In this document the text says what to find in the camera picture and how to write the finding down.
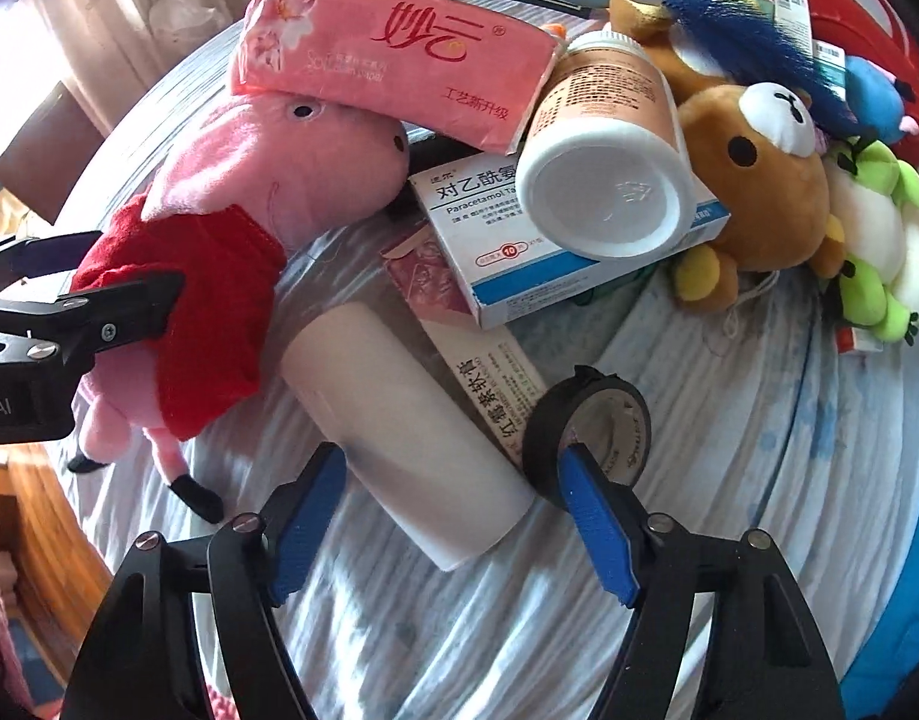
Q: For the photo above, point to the white paper roll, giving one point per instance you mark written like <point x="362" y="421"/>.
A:
<point x="442" y="481"/>

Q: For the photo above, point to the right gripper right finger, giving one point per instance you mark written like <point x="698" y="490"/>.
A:
<point x="765" y="654"/>

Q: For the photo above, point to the red white box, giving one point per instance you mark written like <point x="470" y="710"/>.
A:
<point x="491" y="368"/>

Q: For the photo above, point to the pink tissue pack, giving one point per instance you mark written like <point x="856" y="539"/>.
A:
<point x="461" y="70"/>

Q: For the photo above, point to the small red white packet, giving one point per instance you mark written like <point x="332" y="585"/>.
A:
<point x="856" y="341"/>

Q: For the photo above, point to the blue white medicine box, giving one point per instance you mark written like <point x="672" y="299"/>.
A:
<point x="479" y="256"/>

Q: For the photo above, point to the dark wooden cabinet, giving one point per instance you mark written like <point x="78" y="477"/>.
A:
<point x="45" y="159"/>

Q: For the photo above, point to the blue plastic crate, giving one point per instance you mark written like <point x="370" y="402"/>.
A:
<point x="883" y="678"/>

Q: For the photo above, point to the red toy suitcase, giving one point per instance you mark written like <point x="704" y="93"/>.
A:
<point x="874" y="30"/>

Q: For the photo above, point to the clear plastic bag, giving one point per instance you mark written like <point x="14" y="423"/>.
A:
<point x="181" y="26"/>

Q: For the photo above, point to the green frog plush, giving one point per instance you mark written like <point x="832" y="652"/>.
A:
<point x="875" y="195"/>

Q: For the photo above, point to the blue round plush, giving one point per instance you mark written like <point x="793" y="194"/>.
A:
<point x="879" y="100"/>

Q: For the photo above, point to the brown bear plush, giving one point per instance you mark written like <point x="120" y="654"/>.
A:
<point x="756" y="148"/>

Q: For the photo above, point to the black tape roll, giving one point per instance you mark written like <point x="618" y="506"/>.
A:
<point x="601" y="411"/>

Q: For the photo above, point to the tall white green box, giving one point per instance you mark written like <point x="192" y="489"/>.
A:
<point x="794" y="18"/>

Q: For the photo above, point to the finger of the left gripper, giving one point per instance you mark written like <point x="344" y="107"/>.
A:
<point x="76" y="327"/>
<point x="39" y="257"/>

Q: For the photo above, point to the small teal white box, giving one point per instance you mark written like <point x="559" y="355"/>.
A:
<point x="831" y="62"/>

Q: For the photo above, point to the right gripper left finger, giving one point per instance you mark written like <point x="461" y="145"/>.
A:
<point x="140" y="658"/>

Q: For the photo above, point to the pink pig plush red dress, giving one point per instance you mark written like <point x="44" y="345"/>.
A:
<point x="256" y="179"/>

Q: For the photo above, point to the blue feather duster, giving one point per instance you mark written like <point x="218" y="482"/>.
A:
<point x="745" y="42"/>

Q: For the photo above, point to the white medicine bottle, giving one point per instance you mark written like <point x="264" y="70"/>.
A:
<point x="604" y="171"/>

